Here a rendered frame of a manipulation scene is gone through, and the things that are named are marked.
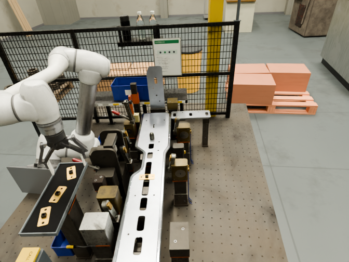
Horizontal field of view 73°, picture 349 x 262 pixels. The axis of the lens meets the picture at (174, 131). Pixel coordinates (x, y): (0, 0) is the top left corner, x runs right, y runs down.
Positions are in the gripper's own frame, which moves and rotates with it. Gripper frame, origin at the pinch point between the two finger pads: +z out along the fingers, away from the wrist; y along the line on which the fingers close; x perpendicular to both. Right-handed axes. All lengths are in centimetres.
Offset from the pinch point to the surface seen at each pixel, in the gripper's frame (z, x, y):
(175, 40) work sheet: -23, 85, 88
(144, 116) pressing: 20, 59, 50
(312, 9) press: 48, 417, 611
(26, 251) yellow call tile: 4.1, -32.6, -15.7
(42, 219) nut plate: 3.8, -21.4, -11.1
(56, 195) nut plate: 3.8, -11.5, -6.4
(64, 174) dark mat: 4.1, 0.2, -3.0
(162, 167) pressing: 20.5, 1.9, 44.2
